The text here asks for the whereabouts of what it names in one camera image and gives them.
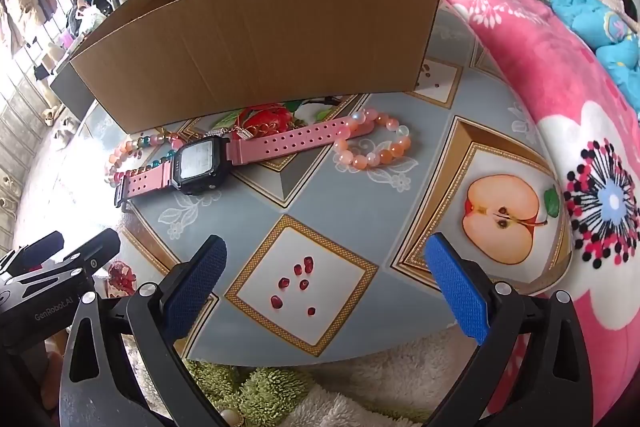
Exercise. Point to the brown cardboard box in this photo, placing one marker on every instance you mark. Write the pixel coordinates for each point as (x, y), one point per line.
(250, 47)

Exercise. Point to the white green fleece robe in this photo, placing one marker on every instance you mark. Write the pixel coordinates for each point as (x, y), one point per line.
(350, 382)

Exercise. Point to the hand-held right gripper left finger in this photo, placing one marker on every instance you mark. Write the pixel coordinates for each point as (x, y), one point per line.
(195, 287)

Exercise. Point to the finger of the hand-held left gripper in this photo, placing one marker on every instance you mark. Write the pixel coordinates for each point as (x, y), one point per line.
(40, 247)
(95, 252)

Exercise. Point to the pink floral blanket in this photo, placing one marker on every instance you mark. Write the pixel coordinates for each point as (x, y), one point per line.
(525, 72)

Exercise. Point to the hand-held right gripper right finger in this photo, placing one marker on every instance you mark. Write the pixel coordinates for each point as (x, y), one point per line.
(460, 287)

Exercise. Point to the blue quilt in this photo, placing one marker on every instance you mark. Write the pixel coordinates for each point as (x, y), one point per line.
(585, 14)

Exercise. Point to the fruit print tablecloth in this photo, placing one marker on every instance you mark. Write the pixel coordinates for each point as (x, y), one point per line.
(350, 207)

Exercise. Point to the white slipper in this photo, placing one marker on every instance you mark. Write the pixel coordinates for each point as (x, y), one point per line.
(50, 113)

